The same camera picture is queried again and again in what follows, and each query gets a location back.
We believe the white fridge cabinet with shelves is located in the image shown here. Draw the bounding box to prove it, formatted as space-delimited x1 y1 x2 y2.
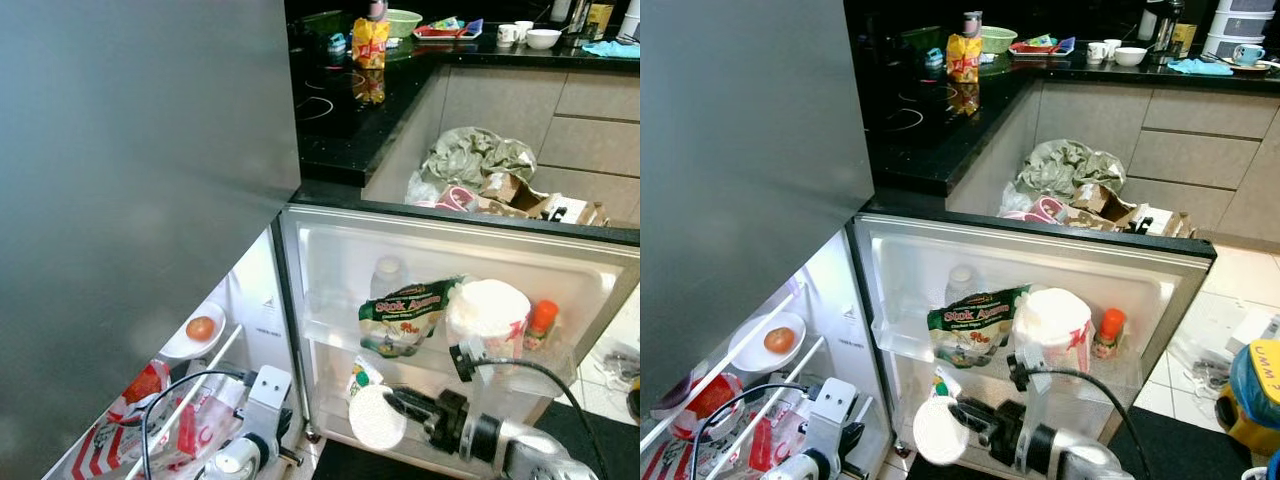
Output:
40 230 301 480
640 230 901 480

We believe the white-lined fridge lower door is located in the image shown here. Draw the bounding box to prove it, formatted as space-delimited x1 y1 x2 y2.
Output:
278 205 641 473
848 212 1218 471

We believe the grey fridge upper door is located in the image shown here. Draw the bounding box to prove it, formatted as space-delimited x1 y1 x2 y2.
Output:
0 0 302 480
640 0 877 406

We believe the green white stock packet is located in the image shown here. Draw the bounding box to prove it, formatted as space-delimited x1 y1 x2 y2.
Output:
926 285 1031 369
358 277 464 359

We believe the clear bag with red packet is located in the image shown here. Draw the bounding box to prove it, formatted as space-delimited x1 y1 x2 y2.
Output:
70 385 251 480
645 400 831 480

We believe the white bagged container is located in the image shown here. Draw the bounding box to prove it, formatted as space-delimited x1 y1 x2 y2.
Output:
445 279 533 363
1012 288 1096 376

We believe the translucent white bottle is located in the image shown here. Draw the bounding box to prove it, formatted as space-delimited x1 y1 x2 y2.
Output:
945 264 981 301
372 255 411 301

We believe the white plate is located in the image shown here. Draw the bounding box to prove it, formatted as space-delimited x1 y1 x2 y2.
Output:
727 312 807 374
160 302 228 361

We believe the orange-capped bottle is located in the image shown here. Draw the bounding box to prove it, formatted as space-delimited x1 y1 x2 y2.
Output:
522 299 560 352
1091 308 1128 360

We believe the brown cardboard box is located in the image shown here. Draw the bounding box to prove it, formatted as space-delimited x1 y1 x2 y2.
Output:
478 170 553 218
1068 182 1141 229

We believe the black stone countertop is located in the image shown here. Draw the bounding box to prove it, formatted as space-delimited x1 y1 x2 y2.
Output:
845 0 1280 198
285 0 641 188

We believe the black induction cooktop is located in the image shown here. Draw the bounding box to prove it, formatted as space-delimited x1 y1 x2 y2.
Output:
290 55 401 141
865 60 976 151

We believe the grey kitchen cabinet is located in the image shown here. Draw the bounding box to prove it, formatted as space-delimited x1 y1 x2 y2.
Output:
945 80 1280 244
362 65 641 228

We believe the yellow snack bag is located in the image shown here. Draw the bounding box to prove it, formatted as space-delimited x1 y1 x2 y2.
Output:
352 17 391 70
946 33 984 84

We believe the red tray with items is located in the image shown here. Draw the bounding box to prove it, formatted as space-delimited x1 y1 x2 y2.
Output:
412 17 485 42
1008 34 1077 57

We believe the steel kettle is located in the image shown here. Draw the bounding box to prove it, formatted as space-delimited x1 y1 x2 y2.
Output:
553 0 591 34
1140 0 1186 56

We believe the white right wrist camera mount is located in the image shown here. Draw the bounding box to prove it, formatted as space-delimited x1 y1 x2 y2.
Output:
1005 350 1051 409
448 338 493 401

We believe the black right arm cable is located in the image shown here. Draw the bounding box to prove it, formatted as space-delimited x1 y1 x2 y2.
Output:
470 357 613 480
1040 367 1153 480

